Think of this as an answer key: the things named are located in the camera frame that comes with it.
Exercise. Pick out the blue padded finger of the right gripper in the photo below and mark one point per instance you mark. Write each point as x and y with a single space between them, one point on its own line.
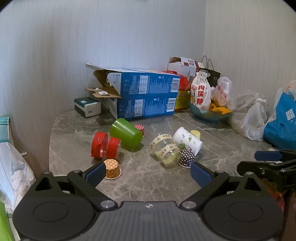
267 156

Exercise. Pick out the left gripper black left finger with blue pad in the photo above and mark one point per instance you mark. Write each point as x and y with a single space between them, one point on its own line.
85 184

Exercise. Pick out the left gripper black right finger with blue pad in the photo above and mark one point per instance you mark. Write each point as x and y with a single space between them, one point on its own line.
211 184

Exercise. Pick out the clear cup red bands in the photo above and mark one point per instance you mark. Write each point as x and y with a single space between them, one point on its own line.
104 147

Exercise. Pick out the orange polka dot paper cup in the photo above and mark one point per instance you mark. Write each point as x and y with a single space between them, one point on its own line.
113 170

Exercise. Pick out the dark polka dot paper cup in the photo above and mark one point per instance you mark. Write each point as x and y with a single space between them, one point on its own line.
186 159

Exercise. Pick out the white paper cup green print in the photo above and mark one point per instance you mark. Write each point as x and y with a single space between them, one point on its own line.
187 141

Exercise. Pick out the small yellow cup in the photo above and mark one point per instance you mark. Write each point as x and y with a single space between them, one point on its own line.
196 134

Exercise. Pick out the clear cup yellow patterned bands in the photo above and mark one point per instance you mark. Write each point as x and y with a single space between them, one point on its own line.
165 149

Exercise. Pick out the green plastic cup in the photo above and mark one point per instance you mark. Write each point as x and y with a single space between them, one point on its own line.
129 135

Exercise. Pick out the red polka dot paper cup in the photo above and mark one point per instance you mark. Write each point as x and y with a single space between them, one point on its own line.
140 128

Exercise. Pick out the blue shopping bag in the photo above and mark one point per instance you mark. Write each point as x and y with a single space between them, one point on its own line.
280 127

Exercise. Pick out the grey translucent plastic bag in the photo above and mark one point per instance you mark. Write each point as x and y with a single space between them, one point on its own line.
249 117

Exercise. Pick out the teal bowl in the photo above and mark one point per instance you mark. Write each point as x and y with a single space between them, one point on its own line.
208 116

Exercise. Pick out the white cloth on chair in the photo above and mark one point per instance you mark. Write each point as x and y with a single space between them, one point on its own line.
16 177

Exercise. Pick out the green white tissue box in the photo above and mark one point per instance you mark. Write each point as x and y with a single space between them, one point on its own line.
87 107

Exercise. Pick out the clear plastic snack bag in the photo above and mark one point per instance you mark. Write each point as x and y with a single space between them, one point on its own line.
223 95

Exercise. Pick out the lower blue cardboard box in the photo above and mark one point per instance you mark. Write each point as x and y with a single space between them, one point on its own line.
133 107

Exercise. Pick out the blue cardboard box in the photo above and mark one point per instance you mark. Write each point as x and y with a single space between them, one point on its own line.
118 83
133 107

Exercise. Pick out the red yellow package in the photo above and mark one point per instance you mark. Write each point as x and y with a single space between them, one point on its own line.
183 97

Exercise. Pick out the green bag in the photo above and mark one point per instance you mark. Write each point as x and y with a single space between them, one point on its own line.
5 230

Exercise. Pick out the black paper gift bag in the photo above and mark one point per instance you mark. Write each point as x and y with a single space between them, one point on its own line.
213 75

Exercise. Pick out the teal plaid cloth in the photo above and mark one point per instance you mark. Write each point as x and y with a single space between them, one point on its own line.
5 130

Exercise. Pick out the upper blue cardboard box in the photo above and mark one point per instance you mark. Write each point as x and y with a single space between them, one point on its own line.
118 83

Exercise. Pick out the white red cardboard box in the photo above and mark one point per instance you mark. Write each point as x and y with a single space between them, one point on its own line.
184 66

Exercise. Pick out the white drawstring candy bag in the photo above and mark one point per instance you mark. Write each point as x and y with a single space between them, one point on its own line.
200 95

